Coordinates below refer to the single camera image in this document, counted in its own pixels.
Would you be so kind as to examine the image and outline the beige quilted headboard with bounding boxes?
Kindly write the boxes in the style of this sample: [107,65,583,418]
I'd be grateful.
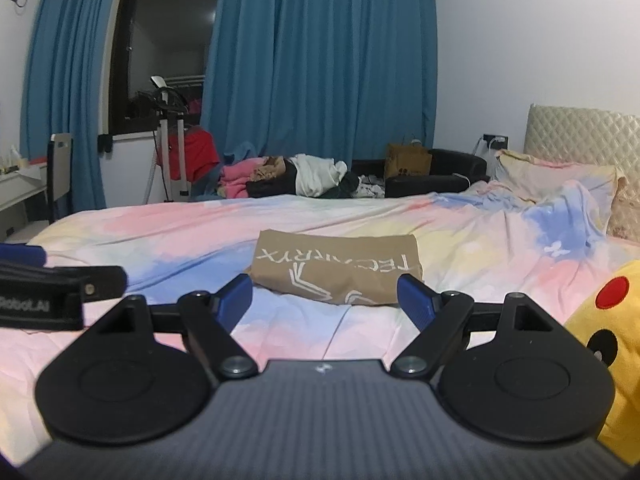
[522,104,640,181]

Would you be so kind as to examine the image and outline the tan printed T-shirt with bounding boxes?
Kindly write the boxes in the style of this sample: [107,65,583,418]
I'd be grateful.
[245,229,425,307]

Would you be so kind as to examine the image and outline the brown garment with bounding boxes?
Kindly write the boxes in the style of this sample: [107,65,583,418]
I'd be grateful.
[250,156,286,181]

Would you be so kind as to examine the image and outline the pink garment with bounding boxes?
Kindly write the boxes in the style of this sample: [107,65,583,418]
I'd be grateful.
[220,160,266,200]

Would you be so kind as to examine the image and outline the floral beige pillow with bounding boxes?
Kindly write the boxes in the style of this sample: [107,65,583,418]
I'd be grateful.
[607,180,640,243]

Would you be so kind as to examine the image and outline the white garment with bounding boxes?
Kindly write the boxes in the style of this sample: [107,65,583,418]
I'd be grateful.
[290,154,348,197]

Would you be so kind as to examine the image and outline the wide blue curtain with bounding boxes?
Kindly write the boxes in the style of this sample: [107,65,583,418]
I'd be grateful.
[200,0,440,181]

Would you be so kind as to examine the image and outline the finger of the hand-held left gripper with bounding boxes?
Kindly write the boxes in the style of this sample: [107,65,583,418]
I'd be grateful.
[0,243,47,267]
[0,265,128,305]

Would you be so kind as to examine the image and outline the pastel tie-dye bed sheet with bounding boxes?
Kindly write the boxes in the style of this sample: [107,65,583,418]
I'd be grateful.
[0,180,613,461]

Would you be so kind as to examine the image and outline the yellow plush toy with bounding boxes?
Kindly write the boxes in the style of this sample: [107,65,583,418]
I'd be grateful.
[562,259,640,466]

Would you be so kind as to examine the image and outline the pastel tie-dye pillow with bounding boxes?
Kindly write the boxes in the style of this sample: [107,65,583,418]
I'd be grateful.
[495,149,628,211]

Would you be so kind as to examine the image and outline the black sofa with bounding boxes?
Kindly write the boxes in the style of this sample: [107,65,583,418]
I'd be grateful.
[350,148,488,198]

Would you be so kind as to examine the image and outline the standing garment steamer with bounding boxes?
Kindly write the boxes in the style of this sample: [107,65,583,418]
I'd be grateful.
[145,75,193,204]

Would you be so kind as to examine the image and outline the blue garment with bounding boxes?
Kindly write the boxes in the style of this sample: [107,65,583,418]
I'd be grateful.
[190,140,261,196]

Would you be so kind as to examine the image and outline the black garment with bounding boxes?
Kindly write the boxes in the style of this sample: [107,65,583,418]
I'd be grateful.
[246,160,301,199]

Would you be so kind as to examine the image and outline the red garment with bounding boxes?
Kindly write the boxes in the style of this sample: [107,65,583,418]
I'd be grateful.
[157,127,221,181]

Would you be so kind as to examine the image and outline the black chair with white seat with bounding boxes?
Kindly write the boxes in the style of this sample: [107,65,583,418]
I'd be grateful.
[46,132,75,223]

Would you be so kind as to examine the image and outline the narrow blue curtain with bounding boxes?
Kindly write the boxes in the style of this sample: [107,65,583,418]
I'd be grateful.
[20,0,126,218]

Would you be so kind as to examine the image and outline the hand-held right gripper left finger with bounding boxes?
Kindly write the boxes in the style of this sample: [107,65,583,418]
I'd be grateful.
[90,274,260,380]

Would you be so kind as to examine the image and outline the brown paper bag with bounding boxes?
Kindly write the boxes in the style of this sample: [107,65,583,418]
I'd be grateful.
[384,135,433,179]

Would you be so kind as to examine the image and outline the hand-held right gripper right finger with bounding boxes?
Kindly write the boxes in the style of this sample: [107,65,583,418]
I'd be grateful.
[391,274,561,378]

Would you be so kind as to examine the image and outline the white dressing table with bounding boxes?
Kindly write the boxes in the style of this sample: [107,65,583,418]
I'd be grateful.
[0,157,51,246]

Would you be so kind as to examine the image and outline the black white patterned cloth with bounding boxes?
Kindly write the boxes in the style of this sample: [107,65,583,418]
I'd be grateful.
[357,174,387,198]

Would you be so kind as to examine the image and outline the dark window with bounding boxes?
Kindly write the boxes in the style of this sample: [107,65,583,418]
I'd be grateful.
[107,0,226,136]

